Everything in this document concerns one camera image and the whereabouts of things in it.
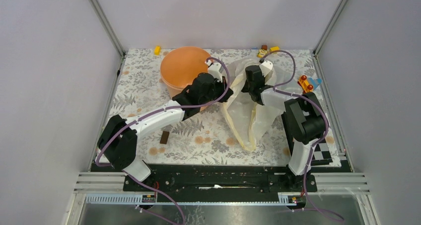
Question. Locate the red yellow toy vehicle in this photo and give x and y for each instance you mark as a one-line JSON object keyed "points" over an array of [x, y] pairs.
{"points": [[305, 84]]}

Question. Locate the orange plastic trash bin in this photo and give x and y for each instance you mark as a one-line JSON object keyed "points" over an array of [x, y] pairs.
{"points": [[179, 67]]}

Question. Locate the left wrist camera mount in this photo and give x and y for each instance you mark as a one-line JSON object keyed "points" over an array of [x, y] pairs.
{"points": [[215, 69]]}

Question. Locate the yellow cube block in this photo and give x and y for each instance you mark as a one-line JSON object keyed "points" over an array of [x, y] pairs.
{"points": [[157, 50]]}

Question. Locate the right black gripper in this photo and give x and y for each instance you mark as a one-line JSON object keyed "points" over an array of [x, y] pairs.
{"points": [[245, 84]]}

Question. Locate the dark brown wooden block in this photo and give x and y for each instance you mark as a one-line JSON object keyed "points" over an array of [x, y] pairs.
{"points": [[164, 137]]}

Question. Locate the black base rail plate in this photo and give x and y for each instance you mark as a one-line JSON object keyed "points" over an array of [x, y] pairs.
{"points": [[211, 179]]}

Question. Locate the yellow toy block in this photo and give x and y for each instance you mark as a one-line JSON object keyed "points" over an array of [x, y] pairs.
{"points": [[273, 49]]}

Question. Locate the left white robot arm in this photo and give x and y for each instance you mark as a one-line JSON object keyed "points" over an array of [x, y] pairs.
{"points": [[118, 142]]}

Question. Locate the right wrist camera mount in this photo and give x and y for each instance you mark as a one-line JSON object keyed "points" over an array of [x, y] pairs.
{"points": [[266, 68]]}

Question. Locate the blue toy piece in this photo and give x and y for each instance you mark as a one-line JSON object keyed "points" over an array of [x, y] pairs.
{"points": [[315, 82]]}

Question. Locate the yellow toy figure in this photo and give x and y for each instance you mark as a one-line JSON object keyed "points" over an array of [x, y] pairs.
{"points": [[261, 53]]}

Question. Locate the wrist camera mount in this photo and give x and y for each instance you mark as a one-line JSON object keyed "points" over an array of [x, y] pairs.
{"points": [[215, 69], [266, 68]]}

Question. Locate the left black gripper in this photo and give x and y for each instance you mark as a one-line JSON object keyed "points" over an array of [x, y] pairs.
{"points": [[222, 86]]}

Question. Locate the translucent white trash bag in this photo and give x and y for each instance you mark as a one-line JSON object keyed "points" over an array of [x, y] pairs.
{"points": [[247, 119]]}

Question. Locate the floral patterned table mat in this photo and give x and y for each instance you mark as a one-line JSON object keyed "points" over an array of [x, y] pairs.
{"points": [[206, 138]]}

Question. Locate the slotted metal cable duct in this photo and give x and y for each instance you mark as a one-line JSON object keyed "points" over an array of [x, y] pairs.
{"points": [[260, 199]]}

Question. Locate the black white checkerboard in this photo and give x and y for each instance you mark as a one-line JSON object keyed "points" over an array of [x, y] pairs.
{"points": [[321, 155]]}

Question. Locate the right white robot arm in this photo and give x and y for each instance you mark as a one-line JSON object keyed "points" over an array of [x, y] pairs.
{"points": [[305, 118]]}

